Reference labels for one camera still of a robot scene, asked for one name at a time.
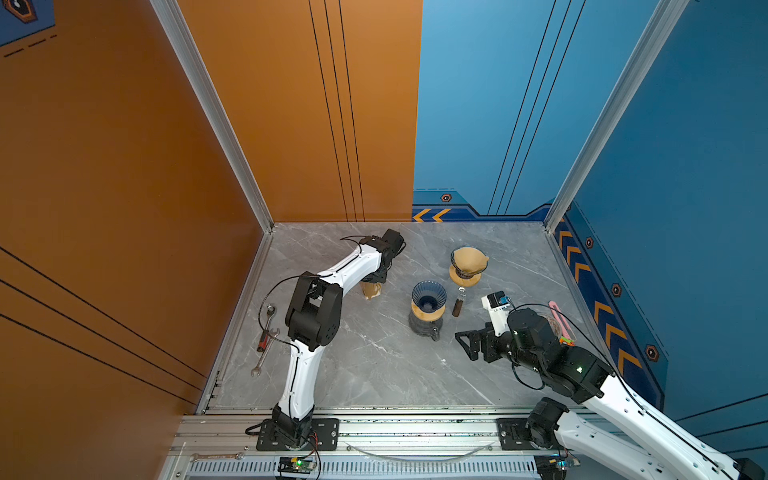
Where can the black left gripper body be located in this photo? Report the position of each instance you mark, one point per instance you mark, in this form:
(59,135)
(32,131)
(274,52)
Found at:
(381,277)

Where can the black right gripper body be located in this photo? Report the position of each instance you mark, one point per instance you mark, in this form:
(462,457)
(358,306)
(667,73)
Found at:
(495,348)

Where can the blue ribbed dripper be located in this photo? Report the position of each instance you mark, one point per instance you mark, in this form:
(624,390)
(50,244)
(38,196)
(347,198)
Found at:
(429,296)

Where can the grey ribbed glass dripper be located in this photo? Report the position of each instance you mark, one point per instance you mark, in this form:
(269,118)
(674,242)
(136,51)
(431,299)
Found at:
(467,269)

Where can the wooden ring dripper holder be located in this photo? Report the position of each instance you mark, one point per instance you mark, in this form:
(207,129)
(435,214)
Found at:
(464,282)

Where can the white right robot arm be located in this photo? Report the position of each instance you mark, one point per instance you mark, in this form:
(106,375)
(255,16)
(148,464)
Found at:
(648,445)

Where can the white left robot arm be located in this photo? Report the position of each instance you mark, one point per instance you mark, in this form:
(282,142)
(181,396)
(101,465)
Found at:
(313,318)

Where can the brown small bottle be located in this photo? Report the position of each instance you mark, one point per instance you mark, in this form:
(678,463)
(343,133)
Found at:
(459,302)

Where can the silver wrench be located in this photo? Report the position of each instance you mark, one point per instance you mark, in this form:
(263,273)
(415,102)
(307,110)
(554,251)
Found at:
(257,369)
(267,327)

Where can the right green circuit board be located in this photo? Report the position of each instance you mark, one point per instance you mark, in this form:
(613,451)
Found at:
(555,468)

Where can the green circuit board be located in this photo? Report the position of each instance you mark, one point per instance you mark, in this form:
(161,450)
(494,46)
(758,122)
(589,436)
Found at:
(296,467)
(555,468)

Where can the left green circuit board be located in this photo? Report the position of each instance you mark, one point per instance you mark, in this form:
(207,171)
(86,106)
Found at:
(296,467)

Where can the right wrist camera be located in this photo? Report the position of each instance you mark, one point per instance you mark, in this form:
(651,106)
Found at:
(498,306)

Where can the pink handled tool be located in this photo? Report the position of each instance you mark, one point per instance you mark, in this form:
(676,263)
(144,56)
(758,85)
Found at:
(561,326)

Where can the aluminium left corner post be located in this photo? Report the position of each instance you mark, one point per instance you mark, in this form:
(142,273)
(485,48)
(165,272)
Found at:
(177,31)

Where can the aluminium corner post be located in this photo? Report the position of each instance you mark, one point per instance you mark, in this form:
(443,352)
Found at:
(653,38)
(177,31)

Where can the aluminium right corner post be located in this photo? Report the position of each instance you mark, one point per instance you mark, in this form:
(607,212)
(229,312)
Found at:
(653,38)

